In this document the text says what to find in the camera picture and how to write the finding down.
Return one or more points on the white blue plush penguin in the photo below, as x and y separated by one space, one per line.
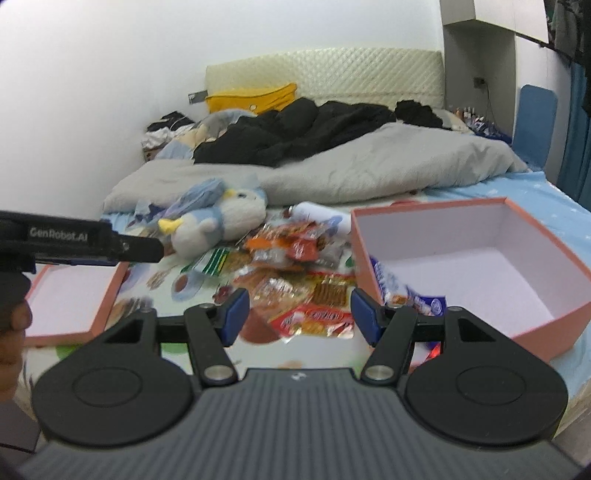
221 217

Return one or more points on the grey hanging jacket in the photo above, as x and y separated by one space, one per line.
568 27

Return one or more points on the cream quilted headboard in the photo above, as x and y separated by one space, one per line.
346 74

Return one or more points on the brown cardboard box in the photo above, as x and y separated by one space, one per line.
148 154

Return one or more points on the white bottle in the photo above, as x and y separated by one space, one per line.
314 212

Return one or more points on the blue chair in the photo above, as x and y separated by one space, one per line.
535 124

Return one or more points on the blue curtain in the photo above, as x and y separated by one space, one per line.
577 152

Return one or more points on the person's left hand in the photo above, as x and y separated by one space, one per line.
11 355

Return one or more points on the light blue patterned quilt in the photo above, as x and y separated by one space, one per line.
184 143

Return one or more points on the grey wall cabinet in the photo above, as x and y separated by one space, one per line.
461 11

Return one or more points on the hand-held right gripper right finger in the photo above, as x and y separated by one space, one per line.
364 316

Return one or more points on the blue plastic bag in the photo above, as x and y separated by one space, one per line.
198 194

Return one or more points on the black wall socket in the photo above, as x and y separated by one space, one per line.
480 82

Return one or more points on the heap of clothes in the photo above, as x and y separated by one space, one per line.
161 129

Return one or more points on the small black garment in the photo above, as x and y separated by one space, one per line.
420 113

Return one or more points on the pile of snack packets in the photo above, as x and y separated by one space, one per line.
295 286

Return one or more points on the blue white snack packet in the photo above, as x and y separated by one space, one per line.
392 281

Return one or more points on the pink cardboard box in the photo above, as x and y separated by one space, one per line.
461 230

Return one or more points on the black hanging jacket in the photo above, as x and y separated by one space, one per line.
586 87

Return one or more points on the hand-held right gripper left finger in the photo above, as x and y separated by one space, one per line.
236 314

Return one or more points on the grey wall plate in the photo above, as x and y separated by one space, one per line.
197 97

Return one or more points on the fruit print bed mat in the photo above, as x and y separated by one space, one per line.
152 281

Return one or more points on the grey blanket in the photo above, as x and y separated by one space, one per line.
369 161

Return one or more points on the pink box lid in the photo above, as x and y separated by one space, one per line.
69 300

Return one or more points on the black clothing heap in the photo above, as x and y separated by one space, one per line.
286 129

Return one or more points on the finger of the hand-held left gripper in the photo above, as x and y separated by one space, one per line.
143 249

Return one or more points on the yellow pillow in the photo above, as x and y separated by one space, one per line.
249 99

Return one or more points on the blue tray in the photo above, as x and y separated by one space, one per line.
491 131

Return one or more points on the row of small bottles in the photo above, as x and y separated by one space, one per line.
466 115

